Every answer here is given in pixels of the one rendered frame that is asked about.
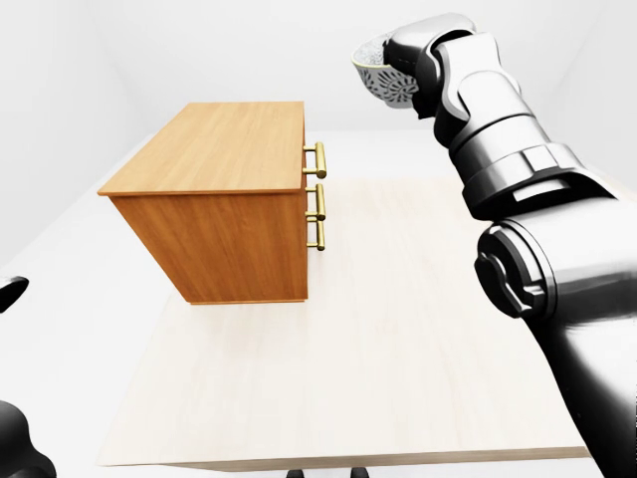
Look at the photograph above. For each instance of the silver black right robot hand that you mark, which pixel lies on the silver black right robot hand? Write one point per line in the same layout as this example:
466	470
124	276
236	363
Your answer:
413	40

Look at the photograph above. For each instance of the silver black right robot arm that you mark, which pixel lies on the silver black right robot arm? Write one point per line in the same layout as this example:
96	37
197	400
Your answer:
547	249

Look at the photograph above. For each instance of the wooden cabinet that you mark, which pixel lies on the wooden cabinet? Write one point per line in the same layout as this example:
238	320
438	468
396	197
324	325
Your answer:
209	209

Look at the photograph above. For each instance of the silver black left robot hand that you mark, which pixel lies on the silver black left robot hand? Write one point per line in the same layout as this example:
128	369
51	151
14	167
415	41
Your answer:
11	293

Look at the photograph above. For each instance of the small dark shape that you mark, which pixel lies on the small dark shape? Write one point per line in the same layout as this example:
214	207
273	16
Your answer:
295	474
359	473

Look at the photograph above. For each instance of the black white patterned bowl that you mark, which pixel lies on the black white patterned bowl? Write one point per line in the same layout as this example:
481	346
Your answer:
385	85

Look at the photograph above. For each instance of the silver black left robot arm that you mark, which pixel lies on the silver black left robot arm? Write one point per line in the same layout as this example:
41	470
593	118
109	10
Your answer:
20	448

